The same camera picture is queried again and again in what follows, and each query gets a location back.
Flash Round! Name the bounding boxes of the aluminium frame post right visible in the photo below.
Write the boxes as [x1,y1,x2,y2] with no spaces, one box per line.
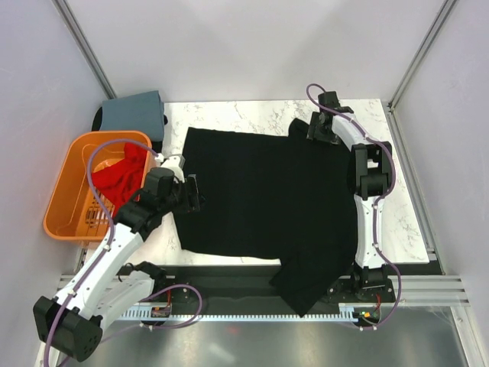
[387,0,458,113]

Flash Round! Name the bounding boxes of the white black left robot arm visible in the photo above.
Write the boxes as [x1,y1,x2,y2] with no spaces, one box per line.
[33,167,202,365]

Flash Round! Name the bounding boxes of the aluminium frame post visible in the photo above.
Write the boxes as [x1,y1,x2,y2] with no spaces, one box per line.
[387,0,458,113]
[52,0,117,99]

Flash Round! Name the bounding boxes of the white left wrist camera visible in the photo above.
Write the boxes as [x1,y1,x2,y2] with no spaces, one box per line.
[154,153,185,181]

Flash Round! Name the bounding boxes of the black mounting rail plate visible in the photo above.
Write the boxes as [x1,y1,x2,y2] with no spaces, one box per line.
[162,265,395,318]

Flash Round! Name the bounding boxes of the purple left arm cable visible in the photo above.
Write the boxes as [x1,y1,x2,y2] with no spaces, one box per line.
[41,139,164,366]

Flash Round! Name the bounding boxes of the white slotted cable duct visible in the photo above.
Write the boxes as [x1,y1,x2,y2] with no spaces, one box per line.
[117,304,372,323]

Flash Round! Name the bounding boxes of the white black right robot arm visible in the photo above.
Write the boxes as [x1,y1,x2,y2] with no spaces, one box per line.
[307,108,396,301]

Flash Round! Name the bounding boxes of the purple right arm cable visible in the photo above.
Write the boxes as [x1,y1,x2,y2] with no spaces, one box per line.
[306,83,402,332]

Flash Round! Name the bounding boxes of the folded grey blue t shirt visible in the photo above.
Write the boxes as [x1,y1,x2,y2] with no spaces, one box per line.
[96,90,166,142]

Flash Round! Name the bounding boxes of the aluminium base extrusion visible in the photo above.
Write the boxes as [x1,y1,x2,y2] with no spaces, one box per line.
[57,273,469,307]

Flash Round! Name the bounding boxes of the red t shirt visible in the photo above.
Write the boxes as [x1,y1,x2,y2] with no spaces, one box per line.
[92,143,147,207]

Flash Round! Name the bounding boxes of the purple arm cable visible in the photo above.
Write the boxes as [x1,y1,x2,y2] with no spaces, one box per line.
[306,83,402,332]
[41,139,164,366]

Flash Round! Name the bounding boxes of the aluminium frame post left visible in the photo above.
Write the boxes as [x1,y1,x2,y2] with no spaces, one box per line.
[52,0,117,99]

